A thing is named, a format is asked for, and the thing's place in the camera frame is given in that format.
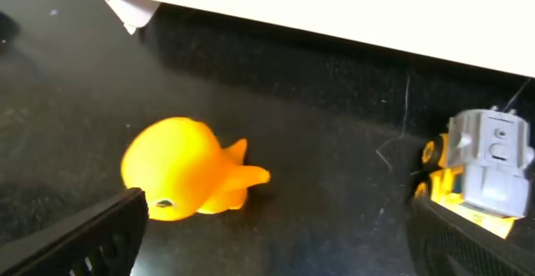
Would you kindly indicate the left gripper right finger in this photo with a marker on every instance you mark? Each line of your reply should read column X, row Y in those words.
column 460, row 251

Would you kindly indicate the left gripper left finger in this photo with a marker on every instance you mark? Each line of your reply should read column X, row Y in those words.
column 83, row 242

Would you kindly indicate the grey and yellow toy truck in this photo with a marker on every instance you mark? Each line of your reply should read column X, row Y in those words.
column 489, row 167

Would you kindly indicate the orange rubber dinosaur toy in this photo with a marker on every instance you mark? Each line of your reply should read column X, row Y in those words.
column 179, row 167

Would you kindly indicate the white shelf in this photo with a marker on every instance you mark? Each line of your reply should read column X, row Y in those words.
column 334, row 0

